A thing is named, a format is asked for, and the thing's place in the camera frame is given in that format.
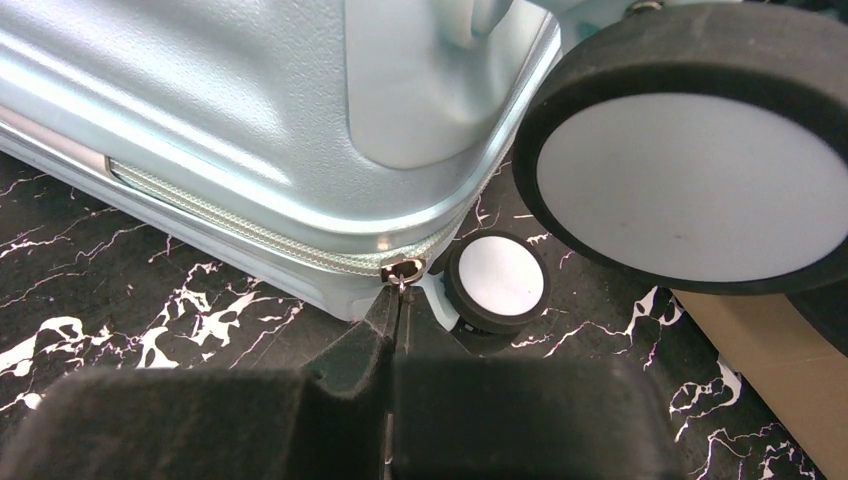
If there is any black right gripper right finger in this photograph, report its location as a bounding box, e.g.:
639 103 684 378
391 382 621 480
391 291 683 479

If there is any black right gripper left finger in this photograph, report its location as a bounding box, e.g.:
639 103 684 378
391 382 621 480
1 288 401 479

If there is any light blue suitcase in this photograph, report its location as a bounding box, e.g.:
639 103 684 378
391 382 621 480
0 0 664 333

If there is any tan plastic toolbox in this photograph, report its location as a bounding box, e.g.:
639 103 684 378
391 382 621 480
674 290 847 479

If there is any black suitcase wheel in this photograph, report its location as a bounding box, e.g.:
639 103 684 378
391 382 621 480
513 2 847 295
443 230 551 335

